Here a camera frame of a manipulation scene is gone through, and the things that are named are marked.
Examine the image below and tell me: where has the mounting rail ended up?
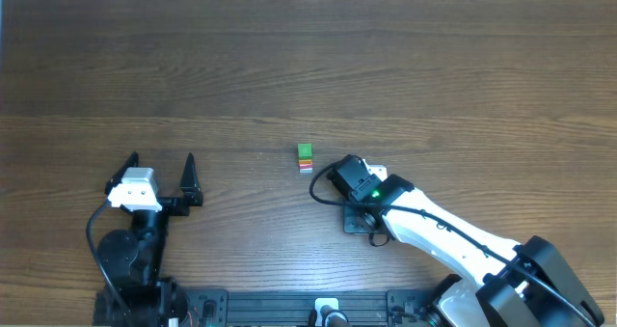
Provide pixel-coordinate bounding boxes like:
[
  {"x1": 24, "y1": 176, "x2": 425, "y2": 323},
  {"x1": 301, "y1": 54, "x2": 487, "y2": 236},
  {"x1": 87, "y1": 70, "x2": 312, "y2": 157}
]
[{"x1": 94, "y1": 287, "x2": 449, "y2": 327}]

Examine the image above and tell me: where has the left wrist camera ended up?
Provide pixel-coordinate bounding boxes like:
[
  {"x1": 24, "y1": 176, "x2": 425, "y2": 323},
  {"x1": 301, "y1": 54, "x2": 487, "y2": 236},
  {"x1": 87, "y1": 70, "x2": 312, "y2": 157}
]
[{"x1": 106, "y1": 166, "x2": 164, "y2": 213}]

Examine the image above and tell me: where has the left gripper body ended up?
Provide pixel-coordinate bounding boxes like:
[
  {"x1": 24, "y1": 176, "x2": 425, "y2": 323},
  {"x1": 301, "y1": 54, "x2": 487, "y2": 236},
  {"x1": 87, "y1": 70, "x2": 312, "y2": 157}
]
[{"x1": 156, "y1": 197, "x2": 192, "y2": 217}]

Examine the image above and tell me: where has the black cable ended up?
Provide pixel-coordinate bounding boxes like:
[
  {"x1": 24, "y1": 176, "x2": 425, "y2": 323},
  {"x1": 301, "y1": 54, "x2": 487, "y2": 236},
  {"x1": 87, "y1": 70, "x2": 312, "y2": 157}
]
[
  {"x1": 85, "y1": 199, "x2": 134, "y2": 327},
  {"x1": 308, "y1": 160, "x2": 598, "y2": 327}
]

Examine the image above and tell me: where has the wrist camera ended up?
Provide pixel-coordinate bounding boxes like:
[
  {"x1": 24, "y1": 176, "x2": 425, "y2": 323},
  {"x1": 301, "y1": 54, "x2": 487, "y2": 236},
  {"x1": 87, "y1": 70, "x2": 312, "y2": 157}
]
[
  {"x1": 361, "y1": 158, "x2": 389, "y2": 182},
  {"x1": 106, "y1": 166, "x2": 164, "y2": 213}
]

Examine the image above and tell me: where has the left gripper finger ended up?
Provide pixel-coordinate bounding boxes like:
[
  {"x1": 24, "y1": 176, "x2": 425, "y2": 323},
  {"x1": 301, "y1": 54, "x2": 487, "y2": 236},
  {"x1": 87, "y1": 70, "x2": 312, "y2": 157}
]
[
  {"x1": 179, "y1": 151, "x2": 204, "y2": 207},
  {"x1": 104, "y1": 151, "x2": 140, "y2": 196}
]

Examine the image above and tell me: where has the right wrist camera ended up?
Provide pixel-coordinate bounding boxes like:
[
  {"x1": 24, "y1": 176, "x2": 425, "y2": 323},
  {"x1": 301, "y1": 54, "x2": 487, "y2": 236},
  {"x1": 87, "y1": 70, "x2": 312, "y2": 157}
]
[{"x1": 361, "y1": 158, "x2": 389, "y2": 182}]

